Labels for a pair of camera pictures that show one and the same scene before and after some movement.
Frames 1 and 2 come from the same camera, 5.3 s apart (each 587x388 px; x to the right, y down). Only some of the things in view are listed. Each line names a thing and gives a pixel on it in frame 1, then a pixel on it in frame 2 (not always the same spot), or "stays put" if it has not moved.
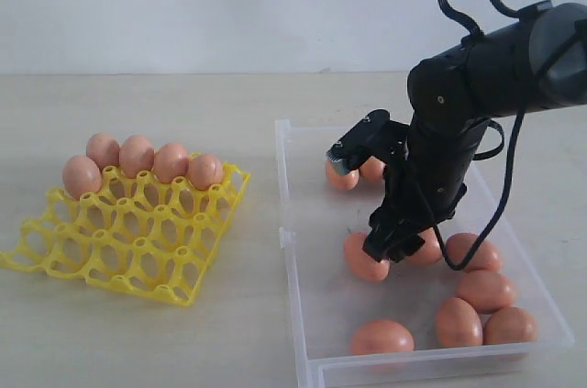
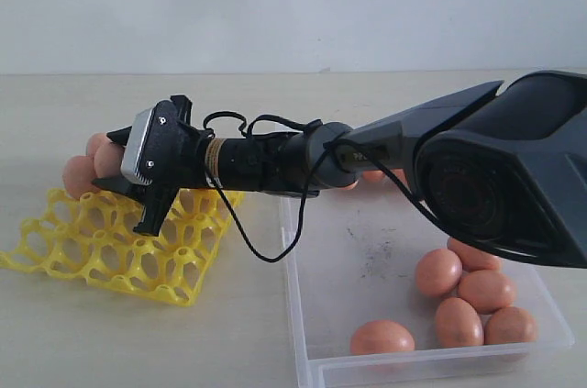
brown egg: x=490 y=291 stays put
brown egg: x=431 y=250 -> x=438 y=272
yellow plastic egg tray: x=139 y=233 stays put
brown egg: x=81 y=175 stays put
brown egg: x=381 y=337 stays put
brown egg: x=458 y=325 stays put
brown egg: x=459 y=245 stays put
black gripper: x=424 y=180 -> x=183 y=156
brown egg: x=359 y=262 -> x=108 y=159
